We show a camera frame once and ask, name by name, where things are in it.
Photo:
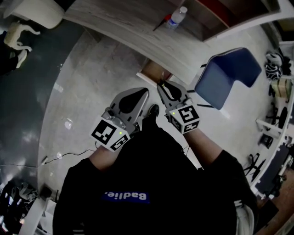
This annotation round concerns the white animal figure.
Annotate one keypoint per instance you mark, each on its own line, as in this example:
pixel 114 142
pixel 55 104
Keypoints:
pixel 12 34

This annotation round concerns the person's right forearm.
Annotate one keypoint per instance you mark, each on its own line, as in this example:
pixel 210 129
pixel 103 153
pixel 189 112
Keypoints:
pixel 202 147

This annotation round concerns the person's black shoe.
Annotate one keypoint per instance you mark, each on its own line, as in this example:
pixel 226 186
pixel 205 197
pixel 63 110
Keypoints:
pixel 153 110

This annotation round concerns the clear plastic water bottle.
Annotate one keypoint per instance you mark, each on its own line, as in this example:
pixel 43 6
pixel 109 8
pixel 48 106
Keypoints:
pixel 176 18

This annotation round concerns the black office chair base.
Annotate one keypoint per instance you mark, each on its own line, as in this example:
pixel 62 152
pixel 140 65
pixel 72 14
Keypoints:
pixel 253 165

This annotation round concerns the white ribbed tub chair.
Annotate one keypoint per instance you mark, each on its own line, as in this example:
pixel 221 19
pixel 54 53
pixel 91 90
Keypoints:
pixel 41 13

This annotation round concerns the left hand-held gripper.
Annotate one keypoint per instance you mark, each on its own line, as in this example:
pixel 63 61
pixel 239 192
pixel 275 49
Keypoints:
pixel 135 112

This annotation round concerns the wooden desk drawer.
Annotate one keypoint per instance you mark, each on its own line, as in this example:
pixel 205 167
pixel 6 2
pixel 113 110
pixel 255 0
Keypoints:
pixel 152 70

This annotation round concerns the person's left forearm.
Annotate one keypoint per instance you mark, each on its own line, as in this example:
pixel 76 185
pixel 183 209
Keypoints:
pixel 103 158

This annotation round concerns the grey wooden desk with hutch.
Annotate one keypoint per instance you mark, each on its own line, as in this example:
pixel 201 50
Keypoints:
pixel 137 27

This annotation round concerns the black white striped bag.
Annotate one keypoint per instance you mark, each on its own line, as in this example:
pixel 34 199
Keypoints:
pixel 273 68

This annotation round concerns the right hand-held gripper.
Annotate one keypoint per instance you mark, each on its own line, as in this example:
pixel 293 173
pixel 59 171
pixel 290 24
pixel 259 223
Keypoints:
pixel 181 101

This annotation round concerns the long white curved desk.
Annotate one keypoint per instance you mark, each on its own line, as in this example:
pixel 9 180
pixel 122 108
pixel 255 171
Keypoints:
pixel 275 147

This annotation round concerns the blue upholstered chair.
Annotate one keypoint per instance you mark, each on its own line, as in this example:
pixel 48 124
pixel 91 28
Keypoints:
pixel 220 87

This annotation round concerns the white power adapter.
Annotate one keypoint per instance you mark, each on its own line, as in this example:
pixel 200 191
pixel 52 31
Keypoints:
pixel 44 160

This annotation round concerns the white curved table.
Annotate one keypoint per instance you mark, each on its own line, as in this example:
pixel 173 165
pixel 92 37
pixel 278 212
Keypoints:
pixel 34 215

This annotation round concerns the person's black clothing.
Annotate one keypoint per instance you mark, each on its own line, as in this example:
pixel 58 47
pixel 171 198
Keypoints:
pixel 149 172

